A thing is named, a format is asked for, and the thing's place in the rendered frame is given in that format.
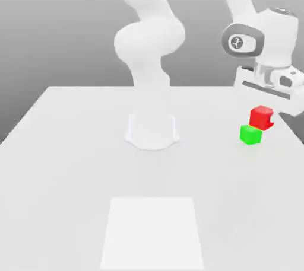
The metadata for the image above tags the small green cube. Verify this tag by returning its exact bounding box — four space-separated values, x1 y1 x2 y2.
239 125 263 145

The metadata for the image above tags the small red cube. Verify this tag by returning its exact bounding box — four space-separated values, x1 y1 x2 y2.
249 105 276 132

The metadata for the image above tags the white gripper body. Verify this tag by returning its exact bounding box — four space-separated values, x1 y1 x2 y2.
233 66 304 117

